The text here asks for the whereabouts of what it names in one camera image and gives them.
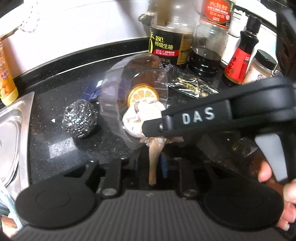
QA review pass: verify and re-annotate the orange carrot slice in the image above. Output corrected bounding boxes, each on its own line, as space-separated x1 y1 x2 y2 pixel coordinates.
127 84 159 107

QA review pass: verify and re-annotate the crinkled clear foil wrapper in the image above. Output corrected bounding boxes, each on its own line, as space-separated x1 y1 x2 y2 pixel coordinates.
164 64 218 99

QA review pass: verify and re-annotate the steel wool ball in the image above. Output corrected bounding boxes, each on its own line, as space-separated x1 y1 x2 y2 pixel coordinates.
61 99 98 138

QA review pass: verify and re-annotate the clear glass bowl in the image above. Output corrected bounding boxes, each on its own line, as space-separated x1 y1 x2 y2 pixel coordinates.
98 52 168 150

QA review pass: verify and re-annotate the blue cookie snack packet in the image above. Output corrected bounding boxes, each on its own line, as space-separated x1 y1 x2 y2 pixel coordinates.
82 80 103 102

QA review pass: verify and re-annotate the person's right hand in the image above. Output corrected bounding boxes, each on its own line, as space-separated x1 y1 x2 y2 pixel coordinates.
257 161 296 232

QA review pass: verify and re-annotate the white pepper shaker jar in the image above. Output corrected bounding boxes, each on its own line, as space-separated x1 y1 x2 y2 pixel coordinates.
242 49 277 84

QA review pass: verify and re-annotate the small red label sauce bottle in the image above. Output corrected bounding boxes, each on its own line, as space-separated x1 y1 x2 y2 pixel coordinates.
222 15 261 87

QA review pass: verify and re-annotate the white rice cooker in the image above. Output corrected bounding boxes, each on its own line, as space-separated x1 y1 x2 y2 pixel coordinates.
221 1 277 68

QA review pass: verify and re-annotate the dark vinegar bottle yellow cap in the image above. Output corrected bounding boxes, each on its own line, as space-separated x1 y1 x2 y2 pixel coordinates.
188 0 236 77

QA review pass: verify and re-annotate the large soy sauce bottle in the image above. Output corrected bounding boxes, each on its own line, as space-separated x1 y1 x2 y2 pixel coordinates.
138 1 196 68

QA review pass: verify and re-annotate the stainless steel sink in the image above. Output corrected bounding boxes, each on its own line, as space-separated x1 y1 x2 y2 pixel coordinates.
0 92 35 200

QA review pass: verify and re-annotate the round sink lid cover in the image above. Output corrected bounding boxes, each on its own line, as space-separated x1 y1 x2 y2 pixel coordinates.
1 110 23 187

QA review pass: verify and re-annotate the orange dish soap bottle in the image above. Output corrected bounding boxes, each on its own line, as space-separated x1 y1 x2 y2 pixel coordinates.
0 41 19 106

